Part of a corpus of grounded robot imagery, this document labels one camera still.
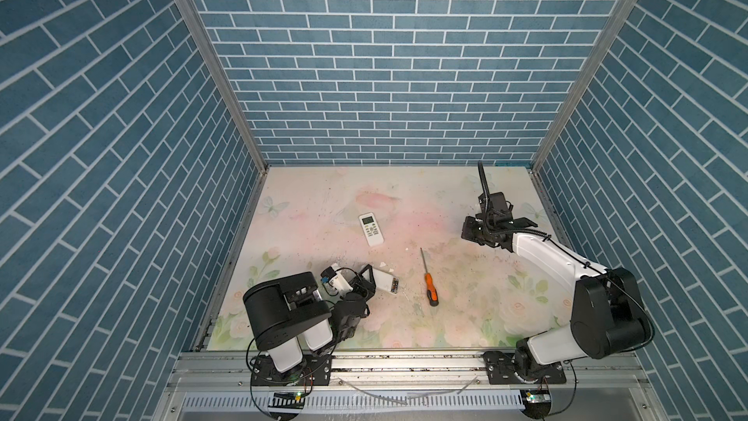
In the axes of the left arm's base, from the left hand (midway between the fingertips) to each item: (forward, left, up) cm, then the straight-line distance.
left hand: (374, 271), depth 86 cm
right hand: (+13, -28, +5) cm, 31 cm away
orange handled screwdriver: (-6, -17, -3) cm, 18 cm away
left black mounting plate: (-24, +15, -6) cm, 29 cm away
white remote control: (+17, +1, -4) cm, 18 cm away
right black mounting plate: (-25, -33, -4) cm, 41 cm away
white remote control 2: (-2, -3, -3) cm, 5 cm away
